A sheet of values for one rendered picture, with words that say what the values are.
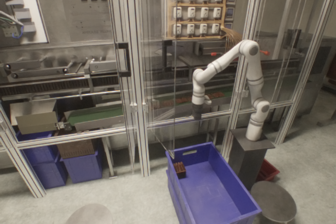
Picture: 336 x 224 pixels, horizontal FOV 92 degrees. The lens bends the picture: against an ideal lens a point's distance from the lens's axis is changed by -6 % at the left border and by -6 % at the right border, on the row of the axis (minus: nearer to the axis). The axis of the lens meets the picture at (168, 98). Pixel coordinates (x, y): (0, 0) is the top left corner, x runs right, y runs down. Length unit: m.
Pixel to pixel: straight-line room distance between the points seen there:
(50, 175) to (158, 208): 0.96
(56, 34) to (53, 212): 1.45
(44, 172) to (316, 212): 2.26
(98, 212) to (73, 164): 0.53
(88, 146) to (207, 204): 1.01
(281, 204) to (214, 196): 0.45
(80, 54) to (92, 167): 1.00
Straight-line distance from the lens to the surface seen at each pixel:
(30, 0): 1.77
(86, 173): 1.82
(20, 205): 2.03
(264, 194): 1.54
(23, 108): 1.64
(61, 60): 1.72
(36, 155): 1.72
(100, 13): 1.67
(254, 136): 1.41
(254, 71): 1.12
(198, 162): 1.60
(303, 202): 1.99
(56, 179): 1.89
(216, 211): 1.39
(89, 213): 1.41
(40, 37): 1.78
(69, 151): 1.65
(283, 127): 2.29
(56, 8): 1.74
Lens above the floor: 1.42
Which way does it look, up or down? 28 degrees down
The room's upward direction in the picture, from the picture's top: straight up
